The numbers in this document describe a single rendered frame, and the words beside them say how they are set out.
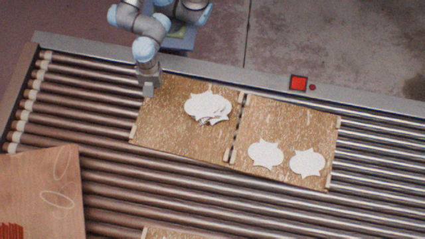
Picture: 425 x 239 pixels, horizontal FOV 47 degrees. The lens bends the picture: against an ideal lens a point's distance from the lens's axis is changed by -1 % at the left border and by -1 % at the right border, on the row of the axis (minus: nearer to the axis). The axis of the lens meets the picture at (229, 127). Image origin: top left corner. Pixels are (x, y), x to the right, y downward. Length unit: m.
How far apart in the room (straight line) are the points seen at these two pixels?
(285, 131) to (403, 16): 1.94
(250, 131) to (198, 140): 0.22
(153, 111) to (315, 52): 1.62
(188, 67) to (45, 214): 0.86
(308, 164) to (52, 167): 0.99
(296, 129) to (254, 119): 0.18
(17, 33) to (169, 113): 1.77
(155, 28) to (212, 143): 0.55
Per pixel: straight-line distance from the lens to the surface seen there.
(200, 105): 1.99
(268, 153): 1.99
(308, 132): 2.07
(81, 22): 3.52
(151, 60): 1.73
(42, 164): 1.95
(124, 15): 1.79
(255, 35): 3.40
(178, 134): 2.02
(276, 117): 2.07
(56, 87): 2.21
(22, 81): 2.24
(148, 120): 2.05
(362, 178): 2.08
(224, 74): 2.17
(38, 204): 1.91
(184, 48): 2.29
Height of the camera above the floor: 2.80
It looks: 66 degrees down
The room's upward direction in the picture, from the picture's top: 8 degrees clockwise
